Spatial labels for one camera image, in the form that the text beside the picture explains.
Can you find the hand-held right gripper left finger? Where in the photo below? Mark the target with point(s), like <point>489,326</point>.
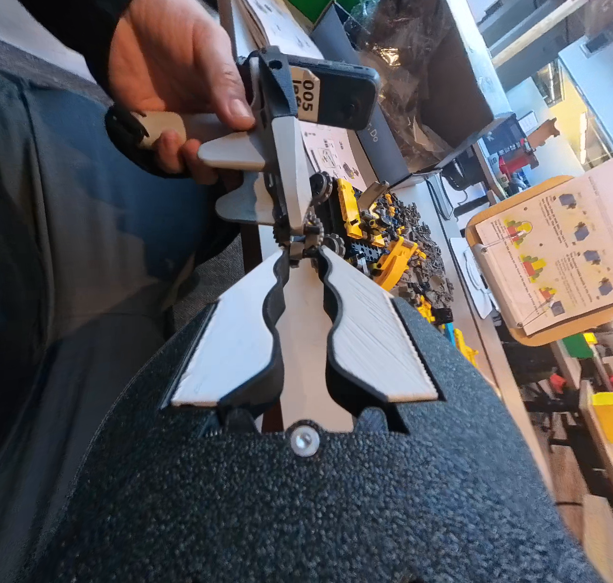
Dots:
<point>230,353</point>

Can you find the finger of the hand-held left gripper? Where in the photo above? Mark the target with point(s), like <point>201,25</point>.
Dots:
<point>292,171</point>
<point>249,199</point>

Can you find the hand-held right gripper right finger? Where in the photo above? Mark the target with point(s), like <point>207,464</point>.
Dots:
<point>373,343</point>

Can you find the grey gear brick assembly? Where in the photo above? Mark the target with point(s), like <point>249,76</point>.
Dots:
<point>306,243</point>

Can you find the grey desk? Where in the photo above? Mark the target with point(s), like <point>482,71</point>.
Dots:
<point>311,353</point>

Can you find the person's left hand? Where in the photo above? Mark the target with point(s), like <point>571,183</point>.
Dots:
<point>172,56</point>

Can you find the white instruction booklet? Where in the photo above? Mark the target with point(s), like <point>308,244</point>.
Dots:
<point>335,151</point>

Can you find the yellow curved panel model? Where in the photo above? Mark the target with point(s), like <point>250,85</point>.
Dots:
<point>397,257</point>

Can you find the dark grey box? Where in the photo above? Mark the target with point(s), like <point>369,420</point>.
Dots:
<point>383,151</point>

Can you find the pile of toy bricks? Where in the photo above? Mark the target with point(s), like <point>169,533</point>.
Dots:
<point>416,238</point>

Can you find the white plastic tray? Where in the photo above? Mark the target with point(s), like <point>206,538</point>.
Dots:
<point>471,281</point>

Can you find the person's legs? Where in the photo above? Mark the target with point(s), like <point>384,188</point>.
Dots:
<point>119,209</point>

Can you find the clear plastic bag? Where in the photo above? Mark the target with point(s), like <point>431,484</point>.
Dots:
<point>407,65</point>

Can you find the illustrated instruction sheet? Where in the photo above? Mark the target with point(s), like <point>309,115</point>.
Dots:
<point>550,257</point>

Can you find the grey open box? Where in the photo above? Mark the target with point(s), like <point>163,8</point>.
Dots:
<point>474,65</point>

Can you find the green block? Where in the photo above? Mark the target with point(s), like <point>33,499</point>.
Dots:
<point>577,346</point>

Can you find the instruction sheet on wooden clipboard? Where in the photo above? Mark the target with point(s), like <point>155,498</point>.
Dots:
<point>517,195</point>

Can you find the red object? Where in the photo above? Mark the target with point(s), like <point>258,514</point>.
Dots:
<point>517,166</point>

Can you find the yellow bin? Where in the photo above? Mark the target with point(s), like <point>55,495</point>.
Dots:
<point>604,415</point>

